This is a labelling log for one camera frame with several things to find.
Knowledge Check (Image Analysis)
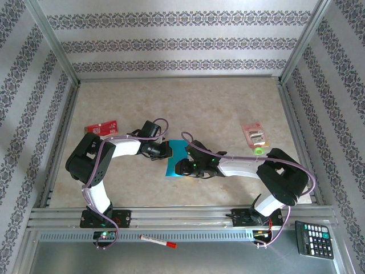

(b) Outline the blue cloth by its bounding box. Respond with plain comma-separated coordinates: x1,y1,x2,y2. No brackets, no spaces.
165,139,197,178

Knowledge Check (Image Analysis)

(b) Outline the grey metal sheet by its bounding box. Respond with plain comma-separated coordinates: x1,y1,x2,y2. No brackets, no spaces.
28,241,343,274

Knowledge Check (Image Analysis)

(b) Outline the red card packet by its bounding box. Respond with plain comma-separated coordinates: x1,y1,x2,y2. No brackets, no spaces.
84,120,119,138

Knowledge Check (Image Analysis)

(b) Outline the pink blister pack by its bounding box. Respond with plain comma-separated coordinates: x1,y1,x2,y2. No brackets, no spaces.
241,122,270,148

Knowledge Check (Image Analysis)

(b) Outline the white marker red cap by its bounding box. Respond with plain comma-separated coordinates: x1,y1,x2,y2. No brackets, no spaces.
139,234,177,249

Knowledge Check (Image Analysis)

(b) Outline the small circuit board green light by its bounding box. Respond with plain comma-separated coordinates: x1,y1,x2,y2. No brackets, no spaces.
93,230,117,241

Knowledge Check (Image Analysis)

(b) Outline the black calculator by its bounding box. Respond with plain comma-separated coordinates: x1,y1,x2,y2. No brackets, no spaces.
294,220,335,260

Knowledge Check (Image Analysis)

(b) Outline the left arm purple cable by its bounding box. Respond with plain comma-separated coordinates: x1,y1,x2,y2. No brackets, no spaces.
82,118,169,251

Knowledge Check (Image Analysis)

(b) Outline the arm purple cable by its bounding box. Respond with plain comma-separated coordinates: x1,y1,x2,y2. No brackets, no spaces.
181,131,317,248
82,118,169,251

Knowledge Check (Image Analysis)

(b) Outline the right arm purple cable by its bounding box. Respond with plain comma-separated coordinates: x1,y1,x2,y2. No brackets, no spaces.
181,131,317,248

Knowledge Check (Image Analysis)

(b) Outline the aluminium mounting rail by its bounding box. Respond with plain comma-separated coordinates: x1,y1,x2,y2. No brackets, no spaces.
27,205,339,231

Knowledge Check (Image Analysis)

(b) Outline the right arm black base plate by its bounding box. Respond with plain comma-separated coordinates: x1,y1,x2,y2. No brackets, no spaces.
231,208,285,228

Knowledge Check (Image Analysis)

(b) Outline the slotted grey cable duct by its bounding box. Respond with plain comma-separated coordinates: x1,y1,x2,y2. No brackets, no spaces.
38,229,276,243

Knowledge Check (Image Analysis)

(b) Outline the aluminium table edge rail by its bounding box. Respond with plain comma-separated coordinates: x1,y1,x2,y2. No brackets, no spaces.
78,74,283,83
278,82,325,206
38,82,82,208

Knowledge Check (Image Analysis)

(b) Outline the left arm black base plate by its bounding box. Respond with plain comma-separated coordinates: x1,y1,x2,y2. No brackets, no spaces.
79,209,132,229

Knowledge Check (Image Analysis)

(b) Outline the aluminium frame post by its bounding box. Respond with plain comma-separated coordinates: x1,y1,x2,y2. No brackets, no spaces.
24,0,82,86
279,0,334,85

